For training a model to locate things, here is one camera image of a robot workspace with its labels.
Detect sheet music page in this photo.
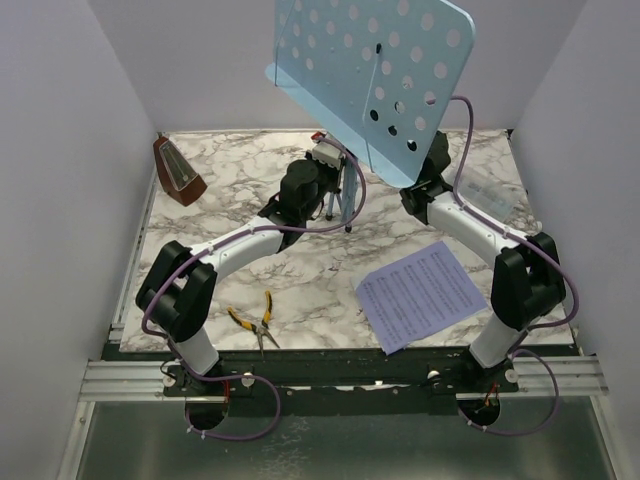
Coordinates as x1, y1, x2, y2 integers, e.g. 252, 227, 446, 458
352, 241, 487, 355

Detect light blue music stand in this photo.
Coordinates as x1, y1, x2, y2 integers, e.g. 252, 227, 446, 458
263, 0, 476, 234

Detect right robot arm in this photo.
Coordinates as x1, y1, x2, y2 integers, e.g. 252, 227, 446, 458
400, 131, 566, 369

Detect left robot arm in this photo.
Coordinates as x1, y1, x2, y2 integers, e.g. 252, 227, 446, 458
135, 159, 339, 375

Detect brown wooden metronome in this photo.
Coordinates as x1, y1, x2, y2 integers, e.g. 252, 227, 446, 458
153, 136, 207, 207

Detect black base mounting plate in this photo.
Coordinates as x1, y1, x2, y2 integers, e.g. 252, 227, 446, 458
102, 344, 521, 419

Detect clear plastic compartment box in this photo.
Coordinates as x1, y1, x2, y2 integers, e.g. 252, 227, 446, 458
458, 169, 519, 223

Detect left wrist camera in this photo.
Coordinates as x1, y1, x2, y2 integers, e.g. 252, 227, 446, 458
310, 131, 345, 171

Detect yellow handled needle-nose pliers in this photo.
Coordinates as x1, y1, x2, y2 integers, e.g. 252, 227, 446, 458
227, 291, 280, 355

